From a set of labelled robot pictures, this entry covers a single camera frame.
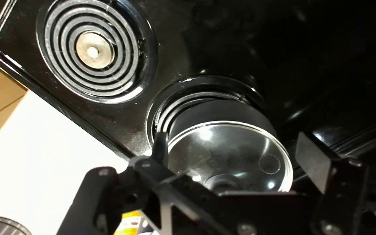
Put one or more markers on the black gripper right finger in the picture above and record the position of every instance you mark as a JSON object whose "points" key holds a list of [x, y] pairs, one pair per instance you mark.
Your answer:
{"points": [[341, 183]]}

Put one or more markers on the blue salt canister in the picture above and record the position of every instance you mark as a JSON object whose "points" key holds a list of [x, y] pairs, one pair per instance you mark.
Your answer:
{"points": [[12, 227]]}

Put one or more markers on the black electric stove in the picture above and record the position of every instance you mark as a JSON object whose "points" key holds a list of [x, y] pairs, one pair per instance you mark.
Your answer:
{"points": [[123, 69]]}

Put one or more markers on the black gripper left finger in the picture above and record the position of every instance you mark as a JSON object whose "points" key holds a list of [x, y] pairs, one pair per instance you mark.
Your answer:
{"points": [[174, 205]]}

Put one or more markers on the dark saucepan with glass lid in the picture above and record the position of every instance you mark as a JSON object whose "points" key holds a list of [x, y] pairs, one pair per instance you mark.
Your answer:
{"points": [[229, 146]]}

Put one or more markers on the yellow label sauce bottle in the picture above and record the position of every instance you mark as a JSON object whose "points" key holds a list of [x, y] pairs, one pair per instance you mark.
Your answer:
{"points": [[134, 223]]}

